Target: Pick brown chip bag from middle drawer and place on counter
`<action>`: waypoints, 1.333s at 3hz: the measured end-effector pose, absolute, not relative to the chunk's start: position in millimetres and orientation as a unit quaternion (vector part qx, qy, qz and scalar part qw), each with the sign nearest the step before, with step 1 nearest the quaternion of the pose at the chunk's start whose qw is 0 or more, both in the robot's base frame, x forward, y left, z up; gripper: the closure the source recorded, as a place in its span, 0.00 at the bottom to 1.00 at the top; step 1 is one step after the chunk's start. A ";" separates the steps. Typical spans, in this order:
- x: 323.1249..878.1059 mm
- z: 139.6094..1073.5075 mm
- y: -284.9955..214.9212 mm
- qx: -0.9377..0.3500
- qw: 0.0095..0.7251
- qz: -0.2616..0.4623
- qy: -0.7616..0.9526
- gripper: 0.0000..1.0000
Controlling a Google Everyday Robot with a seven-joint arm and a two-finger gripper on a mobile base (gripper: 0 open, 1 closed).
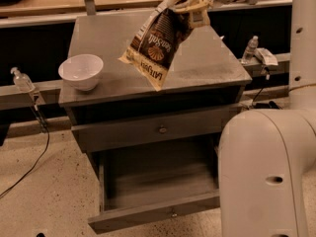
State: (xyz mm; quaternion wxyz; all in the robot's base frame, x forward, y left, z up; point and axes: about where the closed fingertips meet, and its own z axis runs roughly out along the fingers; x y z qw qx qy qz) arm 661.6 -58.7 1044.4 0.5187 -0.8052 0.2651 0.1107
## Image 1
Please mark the grey metal rail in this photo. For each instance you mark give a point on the grey metal rail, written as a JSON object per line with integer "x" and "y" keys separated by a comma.
{"x": 46, "y": 92}

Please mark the open grey middle drawer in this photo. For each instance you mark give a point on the open grey middle drawer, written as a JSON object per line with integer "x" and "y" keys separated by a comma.
{"x": 156, "y": 181}

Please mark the clear plastic water bottle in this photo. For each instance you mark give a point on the clear plastic water bottle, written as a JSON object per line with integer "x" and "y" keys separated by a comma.
{"x": 250, "y": 50}

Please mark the grey wooden drawer cabinet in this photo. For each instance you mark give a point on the grey wooden drawer cabinet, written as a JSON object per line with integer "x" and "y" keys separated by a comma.
{"x": 204, "y": 73}

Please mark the white ceramic bowl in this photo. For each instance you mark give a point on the white ceramic bowl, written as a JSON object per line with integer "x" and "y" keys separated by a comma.
{"x": 82, "y": 72}

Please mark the clear hand sanitizer pump bottle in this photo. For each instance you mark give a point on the clear hand sanitizer pump bottle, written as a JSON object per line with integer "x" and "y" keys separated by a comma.
{"x": 22, "y": 80}

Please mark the black power adapter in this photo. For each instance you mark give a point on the black power adapter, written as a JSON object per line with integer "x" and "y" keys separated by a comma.
{"x": 269, "y": 105}

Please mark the closed grey top drawer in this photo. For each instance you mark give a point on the closed grey top drawer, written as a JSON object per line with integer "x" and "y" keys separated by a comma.
{"x": 127, "y": 132}

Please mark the brown chip bag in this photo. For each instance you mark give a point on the brown chip bag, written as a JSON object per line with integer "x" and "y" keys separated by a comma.
{"x": 153, "y": 48}

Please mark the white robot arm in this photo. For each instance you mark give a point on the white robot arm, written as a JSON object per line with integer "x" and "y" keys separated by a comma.
{"x": 264, "y": 153}

